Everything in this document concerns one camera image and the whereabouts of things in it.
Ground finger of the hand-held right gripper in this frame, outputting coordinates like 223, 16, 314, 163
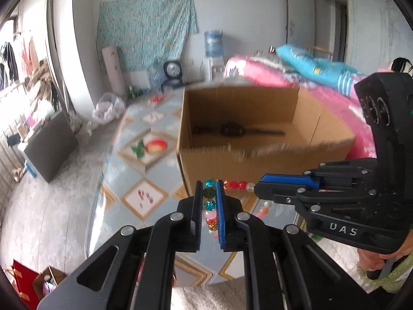
258, 159, 379, 192
254, 183, 379, 215

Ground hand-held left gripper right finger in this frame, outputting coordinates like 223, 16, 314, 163
216, 179, 379, 310

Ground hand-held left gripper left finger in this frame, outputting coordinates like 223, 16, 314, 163
37, 180, 204, 310

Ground colourful beaded bracelet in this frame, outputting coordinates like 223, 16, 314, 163
203, 177, 273, 241

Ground brown cardboard box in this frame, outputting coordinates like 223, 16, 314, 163
176, 83, 357, 198

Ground person's right hand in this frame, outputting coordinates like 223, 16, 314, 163
358, 232, 413, 272

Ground black wristwatch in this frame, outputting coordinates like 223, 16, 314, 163
193, 121, 286, 138

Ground pink bed blanket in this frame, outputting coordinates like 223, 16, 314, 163
223, 55, 378, 160

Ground blue striped pillow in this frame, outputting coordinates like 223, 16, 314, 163
276, 44, 368, 97

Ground wooden chair back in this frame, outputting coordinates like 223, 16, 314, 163
306, 45, 333, 61

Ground white water dispenser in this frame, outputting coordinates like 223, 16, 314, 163
202, 56, 225, 83

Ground white plastic bag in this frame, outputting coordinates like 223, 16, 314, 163
92, 92, 126, 124

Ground black round fan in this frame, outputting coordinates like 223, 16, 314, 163
162, 60, 183, 87

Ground blue water bottle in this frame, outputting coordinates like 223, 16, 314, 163
203, 30, 224, 58

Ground dark grey cabinet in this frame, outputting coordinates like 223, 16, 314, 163
23, 110, 80, 183

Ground white door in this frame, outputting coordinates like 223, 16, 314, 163
285, 0, 316, 55

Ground small open cardboard box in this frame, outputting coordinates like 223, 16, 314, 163
32, 266, 67, 301

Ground red paper bag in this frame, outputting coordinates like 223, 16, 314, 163
3, 260, 42, 310

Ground hanging clothes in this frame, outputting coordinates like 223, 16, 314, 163
0, 34, 41, 91

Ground teal floral wall cloth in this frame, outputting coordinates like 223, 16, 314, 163
96, 0, 198, 74

